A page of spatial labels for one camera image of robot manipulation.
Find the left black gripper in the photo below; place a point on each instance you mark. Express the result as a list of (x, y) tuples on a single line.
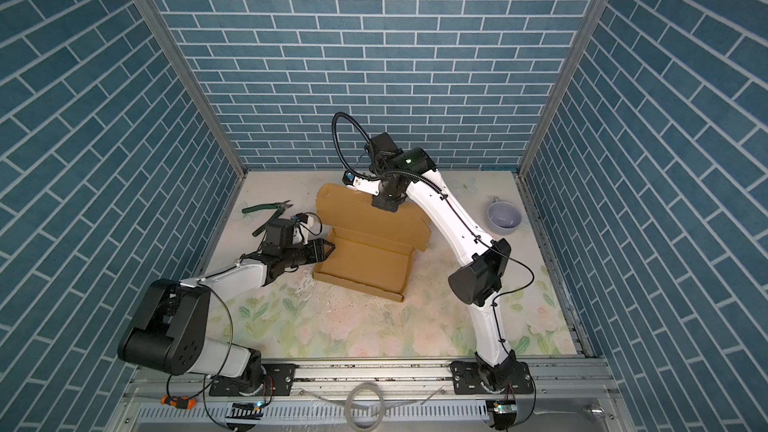
[(316, 249)]

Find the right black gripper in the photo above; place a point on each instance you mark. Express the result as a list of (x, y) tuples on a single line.
[(386, 205)]

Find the brown cardboard box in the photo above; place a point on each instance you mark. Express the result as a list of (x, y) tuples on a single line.
[(374, 249)]

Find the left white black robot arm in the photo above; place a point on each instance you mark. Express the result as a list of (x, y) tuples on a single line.
[(168, 332)]

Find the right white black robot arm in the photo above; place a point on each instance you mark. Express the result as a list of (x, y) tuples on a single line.
[(478, 281)]

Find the orange black screwdriver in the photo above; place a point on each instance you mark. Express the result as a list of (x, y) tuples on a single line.
[(179, 402)]

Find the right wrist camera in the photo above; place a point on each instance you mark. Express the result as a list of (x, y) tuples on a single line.
[(371, 187)]

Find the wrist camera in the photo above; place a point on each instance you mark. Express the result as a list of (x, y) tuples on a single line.
[(309, 222), (371, 187)]

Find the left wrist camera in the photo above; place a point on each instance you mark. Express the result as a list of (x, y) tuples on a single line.
[(309, 222)]

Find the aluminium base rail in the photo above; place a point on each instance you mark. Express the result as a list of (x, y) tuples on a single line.
[(572, 393)]

